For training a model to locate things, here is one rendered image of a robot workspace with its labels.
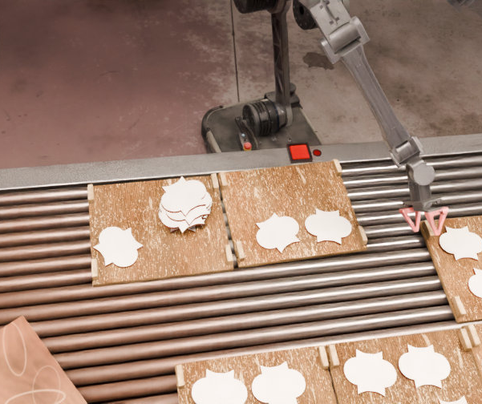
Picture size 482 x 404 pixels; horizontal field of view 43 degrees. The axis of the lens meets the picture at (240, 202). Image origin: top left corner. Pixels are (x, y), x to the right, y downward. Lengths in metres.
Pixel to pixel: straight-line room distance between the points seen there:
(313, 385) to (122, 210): 0.77
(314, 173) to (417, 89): 1.92
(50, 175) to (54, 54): 1.84
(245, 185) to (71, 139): 1.56
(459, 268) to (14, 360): 1.30
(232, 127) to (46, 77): 1.18
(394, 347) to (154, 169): 0.93
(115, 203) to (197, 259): 0.32
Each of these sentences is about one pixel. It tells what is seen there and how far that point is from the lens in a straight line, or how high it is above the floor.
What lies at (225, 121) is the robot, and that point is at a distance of 3.10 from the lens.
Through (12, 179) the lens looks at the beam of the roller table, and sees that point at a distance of 2.08.
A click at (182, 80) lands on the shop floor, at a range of 3.63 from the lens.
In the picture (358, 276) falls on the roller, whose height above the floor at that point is 0.92.
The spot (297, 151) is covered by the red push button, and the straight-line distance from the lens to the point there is 2.12.
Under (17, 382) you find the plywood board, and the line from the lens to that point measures 1.62.
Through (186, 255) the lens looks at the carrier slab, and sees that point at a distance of 1.84.
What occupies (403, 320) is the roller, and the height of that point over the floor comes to 0.92.
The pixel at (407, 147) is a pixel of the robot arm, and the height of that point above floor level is 1.29.
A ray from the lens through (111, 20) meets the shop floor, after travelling 4.02.
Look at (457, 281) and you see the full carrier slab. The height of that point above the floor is 0.94.
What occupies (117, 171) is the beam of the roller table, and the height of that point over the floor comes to 0.92.
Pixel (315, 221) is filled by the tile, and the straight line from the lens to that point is 1.94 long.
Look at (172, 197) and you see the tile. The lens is 1.87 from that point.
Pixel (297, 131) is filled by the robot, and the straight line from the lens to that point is 3.11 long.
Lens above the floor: 2.54
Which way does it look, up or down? 55 degrees down
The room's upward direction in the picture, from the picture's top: 9 degrees clockwise
